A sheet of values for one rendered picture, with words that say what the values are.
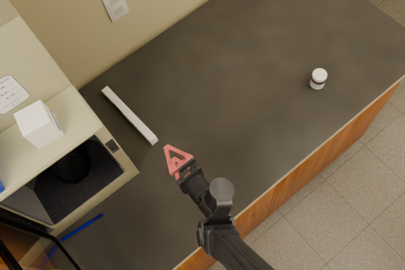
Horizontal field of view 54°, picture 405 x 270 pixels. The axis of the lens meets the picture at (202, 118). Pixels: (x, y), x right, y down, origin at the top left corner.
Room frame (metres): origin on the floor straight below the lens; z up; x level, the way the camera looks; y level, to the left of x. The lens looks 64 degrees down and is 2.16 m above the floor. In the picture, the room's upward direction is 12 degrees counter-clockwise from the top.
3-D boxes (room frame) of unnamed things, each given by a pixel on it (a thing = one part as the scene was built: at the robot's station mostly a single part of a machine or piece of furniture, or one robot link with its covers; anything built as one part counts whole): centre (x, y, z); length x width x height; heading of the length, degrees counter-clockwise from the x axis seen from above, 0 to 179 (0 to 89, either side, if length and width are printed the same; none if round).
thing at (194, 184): (0.28, 0.05, 1.20); 0.07 x 0.07 x 0.10; 27
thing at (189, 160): (0.34, 0.08, 1.24); 0.09 x 0.07 x 0.07; 27
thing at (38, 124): (0.35, 0.28, 1.54); 0.05 x 0.05 x 0.06; 20
